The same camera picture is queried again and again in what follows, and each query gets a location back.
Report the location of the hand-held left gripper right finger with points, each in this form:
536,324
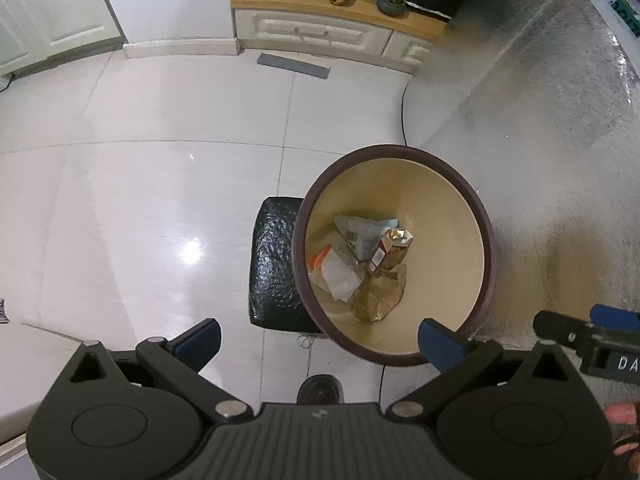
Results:
440,345

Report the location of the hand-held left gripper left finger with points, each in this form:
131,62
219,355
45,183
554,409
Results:
197,342

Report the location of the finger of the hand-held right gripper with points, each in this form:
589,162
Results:
617,317
560,325

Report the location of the brown paper carton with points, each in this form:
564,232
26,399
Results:
380,295

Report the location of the red box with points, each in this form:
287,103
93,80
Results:
387,250

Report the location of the clear plastic bag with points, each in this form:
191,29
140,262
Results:
335,275

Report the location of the blue snack bag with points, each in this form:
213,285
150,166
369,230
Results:
362,237

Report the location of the beige wastebasket brown rim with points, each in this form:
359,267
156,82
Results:
440,195

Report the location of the person's right hand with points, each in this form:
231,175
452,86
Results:
625,414

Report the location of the grey flat plate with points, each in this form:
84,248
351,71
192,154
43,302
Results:
295,65

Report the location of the teal sign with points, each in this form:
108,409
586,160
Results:
625,12

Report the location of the wooden low drawer cabinet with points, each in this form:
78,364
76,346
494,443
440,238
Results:
310,30

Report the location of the small black bowl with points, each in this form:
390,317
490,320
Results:
393,5

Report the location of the white kitchen base cabinet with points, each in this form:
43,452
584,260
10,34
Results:
50,15

